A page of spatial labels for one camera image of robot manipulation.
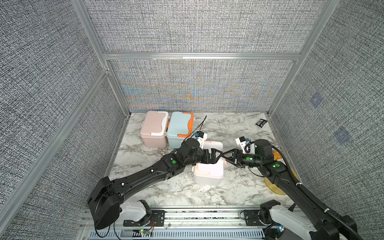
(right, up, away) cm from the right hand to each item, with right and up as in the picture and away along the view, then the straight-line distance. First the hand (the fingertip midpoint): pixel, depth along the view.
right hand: (224, 154), depth 73 cm
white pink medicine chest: (-7, -9, 0) cm, 12 cm away
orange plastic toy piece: (+38, -4, +22) cm, 44 cm away
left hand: (-3, +1, -2) cm, 4 cm away
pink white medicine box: (-39, +11, +17) cm, 44 cm away
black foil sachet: (+37, +17, +38) cm, 56 cm away
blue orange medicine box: (-23, +14, +20) cm, 33 cm away
